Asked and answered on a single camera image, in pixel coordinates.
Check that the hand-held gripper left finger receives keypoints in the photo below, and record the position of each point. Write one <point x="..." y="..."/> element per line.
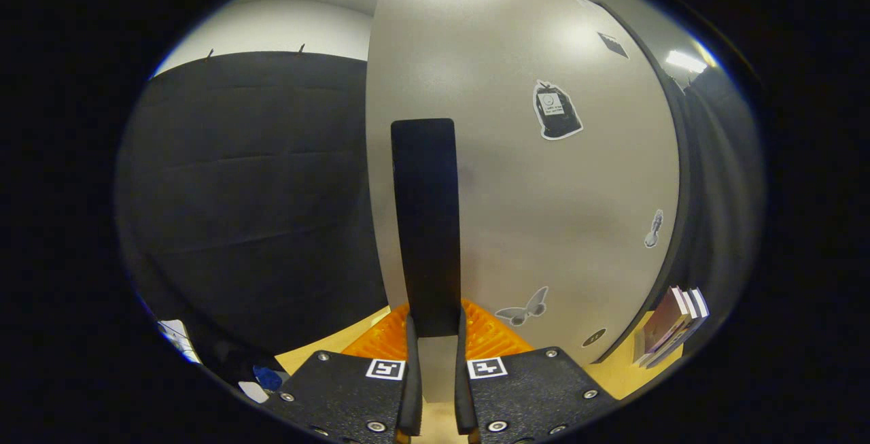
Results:
<point x="411" y="396"/>

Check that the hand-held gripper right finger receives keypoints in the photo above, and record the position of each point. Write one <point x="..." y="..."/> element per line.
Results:
<point x="464" y="396"/>

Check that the beige cabinet door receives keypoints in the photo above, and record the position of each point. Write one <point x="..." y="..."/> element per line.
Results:
<point x="544" y="213"/>

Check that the small blue object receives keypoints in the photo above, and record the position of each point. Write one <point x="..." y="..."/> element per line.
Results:
<point x="267" y="377"/>

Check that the small white object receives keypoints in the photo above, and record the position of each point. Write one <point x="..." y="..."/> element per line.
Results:
<point x="253" y="391"/>

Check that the white printed sheet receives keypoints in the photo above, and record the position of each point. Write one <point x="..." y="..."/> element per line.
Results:
<point x="178" y="340"/>

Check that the dark spine book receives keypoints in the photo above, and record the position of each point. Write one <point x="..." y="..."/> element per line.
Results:
<point x="692" y="304"/>

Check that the black backdrop cloth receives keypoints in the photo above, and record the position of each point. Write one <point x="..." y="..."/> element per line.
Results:
<point x="258" y="192"/>

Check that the square ceiling light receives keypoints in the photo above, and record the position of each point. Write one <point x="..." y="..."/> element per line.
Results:
<point x="685" y="61"/>

